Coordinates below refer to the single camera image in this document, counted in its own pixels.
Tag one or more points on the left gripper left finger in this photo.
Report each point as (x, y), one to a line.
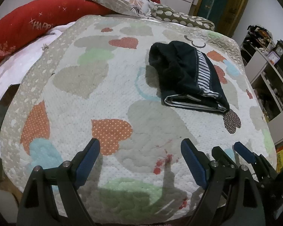
(51, 195)

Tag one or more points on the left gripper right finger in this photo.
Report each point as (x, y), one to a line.
(231, 196)

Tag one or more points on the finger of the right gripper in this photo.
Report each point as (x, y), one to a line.
(262, 168)
(222, 158)

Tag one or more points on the black pants with green print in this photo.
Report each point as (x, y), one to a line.
(187, 78)

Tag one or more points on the yellow cardboard box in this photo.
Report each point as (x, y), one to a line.
(279, 152)

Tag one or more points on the white shelf unit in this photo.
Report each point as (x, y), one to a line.
(264, 70)

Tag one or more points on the dark phone on bed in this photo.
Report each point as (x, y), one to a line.
(6, 100)

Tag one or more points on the heart patterned quilt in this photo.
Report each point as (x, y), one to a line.
(95, 81)

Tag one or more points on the small desk clock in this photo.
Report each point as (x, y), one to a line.
(279, 48)

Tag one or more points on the pink bed sheet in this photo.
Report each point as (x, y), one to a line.
(13, 68)

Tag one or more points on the cloud patterned olive pillow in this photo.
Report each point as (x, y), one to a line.
(165, 13)

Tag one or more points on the floral patterned pillow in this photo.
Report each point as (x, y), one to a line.
(135, 8)

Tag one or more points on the long red pillow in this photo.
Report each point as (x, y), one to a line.
(24, 24)

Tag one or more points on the wooden door frame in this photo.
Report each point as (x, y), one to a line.
(225, 14)

